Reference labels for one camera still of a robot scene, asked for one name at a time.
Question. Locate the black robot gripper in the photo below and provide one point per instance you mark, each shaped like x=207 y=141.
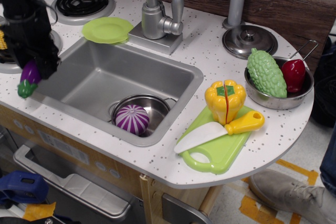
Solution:
x=27 y=35

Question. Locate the purple toy eggplant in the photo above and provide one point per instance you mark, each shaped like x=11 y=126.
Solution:
x=29 y=80

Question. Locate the light green toy plate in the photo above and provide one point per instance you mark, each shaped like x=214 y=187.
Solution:
x=107 y=30

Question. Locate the front black coil burner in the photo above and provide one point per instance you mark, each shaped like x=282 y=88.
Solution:
x=8 y=64

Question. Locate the black coil burner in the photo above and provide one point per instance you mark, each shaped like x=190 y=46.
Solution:
x=8 y=64
x=79 y=12

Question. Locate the yellow toy corn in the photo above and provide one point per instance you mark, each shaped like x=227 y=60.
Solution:
x=3 y=44

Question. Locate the rear black coil burner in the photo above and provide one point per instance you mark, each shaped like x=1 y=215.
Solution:
x=79 y=12

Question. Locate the grey toy sink basin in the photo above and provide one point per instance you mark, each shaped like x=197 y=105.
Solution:
x=92 y=80

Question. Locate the purple white striped toy onion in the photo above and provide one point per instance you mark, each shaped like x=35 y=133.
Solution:
x=133 y=119

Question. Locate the silver toy faucet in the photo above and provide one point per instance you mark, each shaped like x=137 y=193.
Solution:
x=157 y=31

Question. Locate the small steel pot in sink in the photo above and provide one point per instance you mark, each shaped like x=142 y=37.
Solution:
x=156 y=107

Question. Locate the yellow toy bell pepper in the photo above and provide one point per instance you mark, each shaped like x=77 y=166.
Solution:
x=225 y=99

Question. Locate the steel pot lid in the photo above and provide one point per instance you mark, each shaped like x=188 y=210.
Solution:
x=240 y=40

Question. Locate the grey support pole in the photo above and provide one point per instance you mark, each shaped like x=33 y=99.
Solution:
x=235 y=14

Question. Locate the green toy bitter gourd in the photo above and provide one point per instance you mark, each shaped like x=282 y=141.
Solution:
x=266 y=74

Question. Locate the red toy pepper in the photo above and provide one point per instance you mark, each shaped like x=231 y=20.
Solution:
x=294 y=73

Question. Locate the grey suede shoe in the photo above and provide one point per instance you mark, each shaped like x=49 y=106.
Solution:
x=285 y=193

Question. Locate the blue jeans leg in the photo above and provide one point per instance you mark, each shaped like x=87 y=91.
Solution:
x=327 y=167

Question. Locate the silver oven door handle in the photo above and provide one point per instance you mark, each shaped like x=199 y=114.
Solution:
x=80 y=195

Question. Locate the blue clamp handle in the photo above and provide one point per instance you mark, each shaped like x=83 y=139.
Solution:
x=23 y=187

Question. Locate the yellow handled toy knife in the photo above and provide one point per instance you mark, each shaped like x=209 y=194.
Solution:
x=251 y=121

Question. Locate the steel pan with wire handle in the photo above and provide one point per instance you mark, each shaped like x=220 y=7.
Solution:
x=292 y=100

